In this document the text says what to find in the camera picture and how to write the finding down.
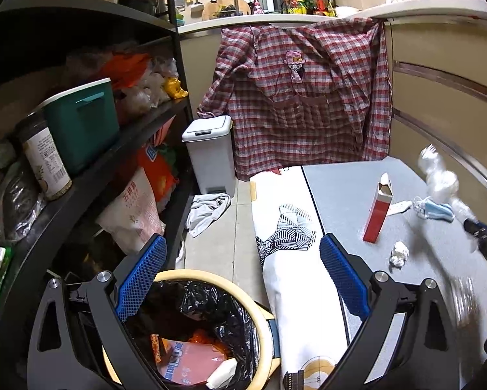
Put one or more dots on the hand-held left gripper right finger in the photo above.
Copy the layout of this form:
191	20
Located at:
343	276

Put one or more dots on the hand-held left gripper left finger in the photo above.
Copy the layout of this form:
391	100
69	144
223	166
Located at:
141	276

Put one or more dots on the red and white carton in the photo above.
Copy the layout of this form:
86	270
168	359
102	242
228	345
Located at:
375	219

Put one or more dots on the clear plastic bottle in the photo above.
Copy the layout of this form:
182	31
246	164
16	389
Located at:
440	183

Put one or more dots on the beige round trash bin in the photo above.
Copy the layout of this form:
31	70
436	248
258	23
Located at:
263	321

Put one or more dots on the pink plastic packet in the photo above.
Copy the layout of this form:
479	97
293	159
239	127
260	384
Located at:
190	365

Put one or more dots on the white tissue wad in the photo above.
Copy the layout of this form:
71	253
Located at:
223	373

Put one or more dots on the white printed board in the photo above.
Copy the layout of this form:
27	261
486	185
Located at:
292	284

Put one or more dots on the crumpled white tissue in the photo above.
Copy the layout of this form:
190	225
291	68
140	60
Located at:
398	254

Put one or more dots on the blue face mask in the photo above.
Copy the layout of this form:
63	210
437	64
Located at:
436	209

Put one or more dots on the white and pink sack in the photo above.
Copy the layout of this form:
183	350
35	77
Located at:
129	215

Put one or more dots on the white paper wrapper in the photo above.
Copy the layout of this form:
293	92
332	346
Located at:
400	207

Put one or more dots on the white floor cloth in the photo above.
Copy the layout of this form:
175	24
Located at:
206	211

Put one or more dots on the orange rice sack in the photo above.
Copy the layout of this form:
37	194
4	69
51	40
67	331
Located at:
158	174

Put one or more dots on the white pedal bin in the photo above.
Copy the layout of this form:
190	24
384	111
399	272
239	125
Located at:
208	158

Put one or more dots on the clear bag of dark food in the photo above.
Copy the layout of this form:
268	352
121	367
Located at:
19	203

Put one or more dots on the labelled food jar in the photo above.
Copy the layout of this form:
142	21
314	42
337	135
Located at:
48	162

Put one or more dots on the teal storage box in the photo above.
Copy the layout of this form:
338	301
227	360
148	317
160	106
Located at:
84	130

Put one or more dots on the red plaid shirt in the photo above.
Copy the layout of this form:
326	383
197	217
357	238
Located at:
300	122

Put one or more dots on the clear bags of pale food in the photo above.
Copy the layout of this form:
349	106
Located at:
150	89

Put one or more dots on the yellow plastic bag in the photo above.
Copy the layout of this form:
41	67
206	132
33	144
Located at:
175	88

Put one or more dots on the beige kitchen cabinet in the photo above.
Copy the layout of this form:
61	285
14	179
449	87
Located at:
430	48

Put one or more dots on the orange plastic bag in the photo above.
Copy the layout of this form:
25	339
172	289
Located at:
125	69

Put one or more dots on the white bowl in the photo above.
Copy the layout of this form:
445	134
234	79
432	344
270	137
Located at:
346	11

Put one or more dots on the black metal shelving rack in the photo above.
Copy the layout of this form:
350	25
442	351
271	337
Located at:
84	14

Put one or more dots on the round wooden cutting board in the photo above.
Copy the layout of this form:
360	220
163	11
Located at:
211	12

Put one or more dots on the pink bottle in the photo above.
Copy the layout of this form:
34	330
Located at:
258	7

